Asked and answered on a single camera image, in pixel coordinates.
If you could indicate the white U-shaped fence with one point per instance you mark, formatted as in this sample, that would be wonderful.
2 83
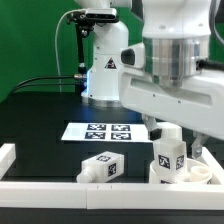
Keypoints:
110 195

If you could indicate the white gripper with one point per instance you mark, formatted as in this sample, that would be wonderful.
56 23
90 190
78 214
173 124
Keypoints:
197 105

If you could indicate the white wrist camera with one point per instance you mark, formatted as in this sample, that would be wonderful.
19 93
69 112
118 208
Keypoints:
134 56

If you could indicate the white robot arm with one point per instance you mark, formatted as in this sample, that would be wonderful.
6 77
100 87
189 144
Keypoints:
168 75

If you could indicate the white marker sheet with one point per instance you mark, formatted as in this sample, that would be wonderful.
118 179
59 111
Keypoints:
105 132

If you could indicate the black camera stand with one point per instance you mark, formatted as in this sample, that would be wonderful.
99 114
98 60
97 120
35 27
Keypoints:
85 20

